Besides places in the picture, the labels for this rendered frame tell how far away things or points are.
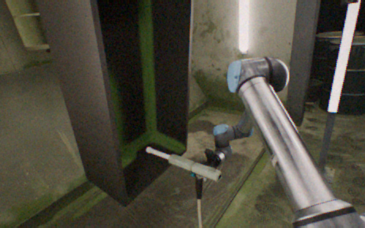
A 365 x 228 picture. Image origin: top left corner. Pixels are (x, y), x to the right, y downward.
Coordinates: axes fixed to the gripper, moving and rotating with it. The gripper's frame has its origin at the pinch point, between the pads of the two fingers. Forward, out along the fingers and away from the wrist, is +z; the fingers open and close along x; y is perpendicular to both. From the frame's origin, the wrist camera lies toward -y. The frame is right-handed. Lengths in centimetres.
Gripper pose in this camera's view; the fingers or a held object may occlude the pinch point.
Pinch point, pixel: (197, 174)
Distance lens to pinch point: 116.9
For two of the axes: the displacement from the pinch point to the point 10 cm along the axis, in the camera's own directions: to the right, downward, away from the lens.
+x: -8.2, -2.0, 5.3
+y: 0.1, 9.3, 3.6
